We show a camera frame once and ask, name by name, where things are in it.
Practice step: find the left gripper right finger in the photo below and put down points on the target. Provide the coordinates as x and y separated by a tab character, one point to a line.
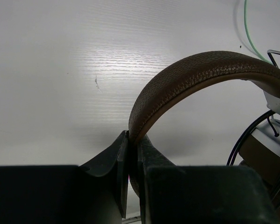
171	194

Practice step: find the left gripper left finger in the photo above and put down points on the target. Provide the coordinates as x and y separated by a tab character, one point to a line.
92	193

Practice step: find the brown silver headphones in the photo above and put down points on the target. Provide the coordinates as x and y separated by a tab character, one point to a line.
259	145

